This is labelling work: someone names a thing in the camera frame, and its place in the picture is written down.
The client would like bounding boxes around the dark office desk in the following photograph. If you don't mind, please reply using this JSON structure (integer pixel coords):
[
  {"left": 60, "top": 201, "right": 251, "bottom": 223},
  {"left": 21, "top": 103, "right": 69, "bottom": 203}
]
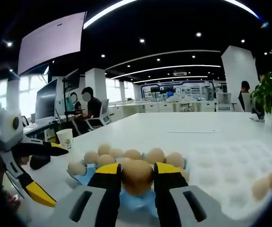
[{"left": 23, "top": 119, "right": 61, "bottom": 140}]

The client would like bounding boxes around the black monitor on stand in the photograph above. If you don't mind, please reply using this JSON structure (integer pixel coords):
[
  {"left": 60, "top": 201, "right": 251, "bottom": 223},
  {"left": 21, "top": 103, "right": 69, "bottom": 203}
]
[{"left": 63, "top": 68, "right": 80, "bottom": 119}]

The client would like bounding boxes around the dark computer monitor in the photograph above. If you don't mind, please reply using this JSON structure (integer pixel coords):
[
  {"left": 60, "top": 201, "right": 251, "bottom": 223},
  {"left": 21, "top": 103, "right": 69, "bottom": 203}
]
[{"left": 35, "top": 78, "right": 58, "bottom": 121}]

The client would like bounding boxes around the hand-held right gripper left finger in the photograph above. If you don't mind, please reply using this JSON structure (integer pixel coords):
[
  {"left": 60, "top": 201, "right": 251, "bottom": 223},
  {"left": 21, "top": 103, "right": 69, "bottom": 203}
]
[{"left": 43, "top": 162, "right": 123, "bottom": 227}]

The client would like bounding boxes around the green potted plant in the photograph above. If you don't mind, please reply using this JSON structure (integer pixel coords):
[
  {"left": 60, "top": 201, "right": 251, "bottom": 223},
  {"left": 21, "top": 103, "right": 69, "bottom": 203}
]
[{"left": 249, "top": 71, "right": 272, "bottom": 128}]

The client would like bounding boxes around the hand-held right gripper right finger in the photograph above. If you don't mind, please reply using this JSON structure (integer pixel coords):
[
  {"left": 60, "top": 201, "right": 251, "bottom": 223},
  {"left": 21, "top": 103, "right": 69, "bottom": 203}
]
[{"left": 153, "top": 162, "right": 224, "bottom": 227}]

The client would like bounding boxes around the white paper cup green print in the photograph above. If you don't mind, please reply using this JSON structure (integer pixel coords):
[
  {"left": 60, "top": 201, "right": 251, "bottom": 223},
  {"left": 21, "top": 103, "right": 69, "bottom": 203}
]
[{"left": 56, "top": 128, "right": 74, "bottom": 151}]

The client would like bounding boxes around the blue egg tray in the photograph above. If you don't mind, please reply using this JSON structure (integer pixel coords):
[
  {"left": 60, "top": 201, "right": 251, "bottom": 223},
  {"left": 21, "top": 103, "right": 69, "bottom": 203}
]
[{"left": 73, "top": 157, "right": 191, "bottom": 218}]

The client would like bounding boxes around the white dimpled foam pad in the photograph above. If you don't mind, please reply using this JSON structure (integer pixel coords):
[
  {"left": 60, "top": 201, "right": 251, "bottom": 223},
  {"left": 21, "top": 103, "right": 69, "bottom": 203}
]
[{"left": 185, "top": 140, "right": 272, "bottom": 209}]

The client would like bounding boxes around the white office chair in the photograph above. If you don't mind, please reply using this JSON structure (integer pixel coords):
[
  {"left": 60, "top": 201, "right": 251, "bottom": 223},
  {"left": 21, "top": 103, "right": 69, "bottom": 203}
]
[
  {"left": 86, "top": 99, "right": 110, "bottom": 130},
  {"left": 215, "top": 92, "right": 233, "bottom": 112}
]

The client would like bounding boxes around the person's left hand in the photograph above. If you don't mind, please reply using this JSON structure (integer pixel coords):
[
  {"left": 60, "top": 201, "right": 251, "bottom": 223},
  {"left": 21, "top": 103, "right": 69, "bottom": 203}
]
[{"left": 4, "top": 191, "right": 23, "bottom": 210}]

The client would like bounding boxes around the small dark white object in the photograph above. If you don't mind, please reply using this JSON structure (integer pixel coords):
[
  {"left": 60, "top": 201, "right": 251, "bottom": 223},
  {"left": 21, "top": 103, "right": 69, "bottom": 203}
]
[{"left": 249, "top": 108, "right": 265, "bottom": 122}]

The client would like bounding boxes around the large wall screen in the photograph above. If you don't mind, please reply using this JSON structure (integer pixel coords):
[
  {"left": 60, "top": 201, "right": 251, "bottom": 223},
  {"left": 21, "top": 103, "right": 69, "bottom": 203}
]
[{"left": 17, "top": 11, "right": 86, "bottom": 76}]

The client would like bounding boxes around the white background counter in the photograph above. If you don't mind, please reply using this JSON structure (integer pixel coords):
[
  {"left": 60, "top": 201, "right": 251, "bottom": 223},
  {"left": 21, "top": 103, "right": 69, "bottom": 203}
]
[{"left": 108, "top": 100, "right": 217, "bottom": 119}]

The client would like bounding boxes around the single brown egg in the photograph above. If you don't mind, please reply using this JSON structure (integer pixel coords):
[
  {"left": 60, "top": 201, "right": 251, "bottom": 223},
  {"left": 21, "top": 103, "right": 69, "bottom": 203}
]
[{"left": 121, "top": 159, "right": 154, "bottom": 196}]

